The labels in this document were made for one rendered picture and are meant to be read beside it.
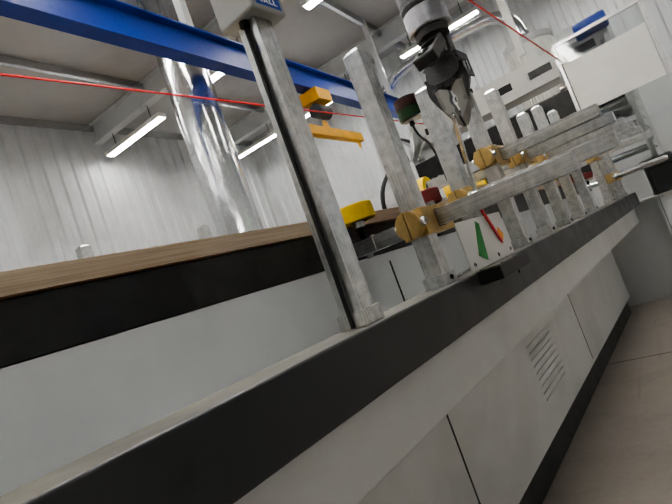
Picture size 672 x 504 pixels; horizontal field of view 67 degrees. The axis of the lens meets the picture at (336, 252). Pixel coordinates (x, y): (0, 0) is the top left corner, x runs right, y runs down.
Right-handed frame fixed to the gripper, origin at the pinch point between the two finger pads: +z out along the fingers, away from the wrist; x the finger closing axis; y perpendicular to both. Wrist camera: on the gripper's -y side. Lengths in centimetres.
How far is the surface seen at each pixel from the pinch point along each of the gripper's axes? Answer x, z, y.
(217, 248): 27, 11, -48
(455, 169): 6.9, 7.8, 4.7
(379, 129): 7.6, -0.7, -20.3
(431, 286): 8.8, 28.6, -20.7
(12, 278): 27, 10, -77
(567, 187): 8, 17, 105
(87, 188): 754, -286, 357
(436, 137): 8.3, -0.3, 4.7
